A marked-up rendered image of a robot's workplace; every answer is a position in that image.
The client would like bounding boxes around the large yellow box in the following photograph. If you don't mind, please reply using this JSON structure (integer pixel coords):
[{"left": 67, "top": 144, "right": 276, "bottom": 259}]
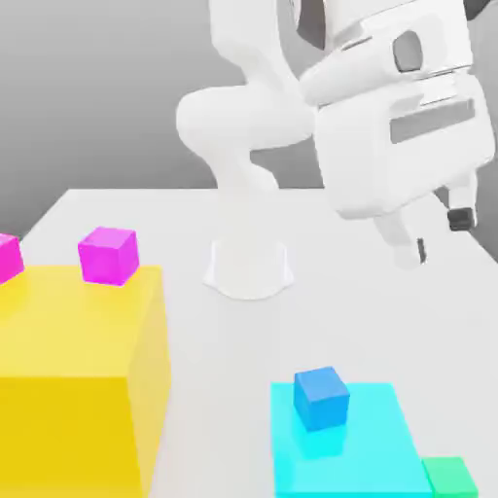
[{"left": 0, "top": 265, "right": 173, "bottom": 498}]

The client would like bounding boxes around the small green cube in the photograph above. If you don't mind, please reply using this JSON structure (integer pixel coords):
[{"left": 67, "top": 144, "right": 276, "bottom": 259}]
[{"left": 421, "top": 456, "right": 480, "bottom": 498}]

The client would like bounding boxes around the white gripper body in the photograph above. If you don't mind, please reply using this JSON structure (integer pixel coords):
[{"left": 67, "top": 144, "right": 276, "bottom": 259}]
[{"left": 311, "top": 72, "right": 498, "bottom": 222}]

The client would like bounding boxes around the large cyan box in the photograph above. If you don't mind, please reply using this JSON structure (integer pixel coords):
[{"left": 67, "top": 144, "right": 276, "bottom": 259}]
[{"left": 270, "top": 381, "right": 436, "bottom": 498}]

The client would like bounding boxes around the small magenta cube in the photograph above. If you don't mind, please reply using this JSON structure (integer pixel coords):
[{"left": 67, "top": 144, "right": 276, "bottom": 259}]
[
  {"left": 0, "top": 232, "right": 25, "bottom": 286},
  {"left": 77, "top": 226, "right": 141, "bottom": 288}
]

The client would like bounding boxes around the small blue cube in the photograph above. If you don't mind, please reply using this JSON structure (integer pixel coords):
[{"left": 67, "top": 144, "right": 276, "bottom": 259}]
[{"left": 293, "top": 366, "right": 351, "bottom": 434}]

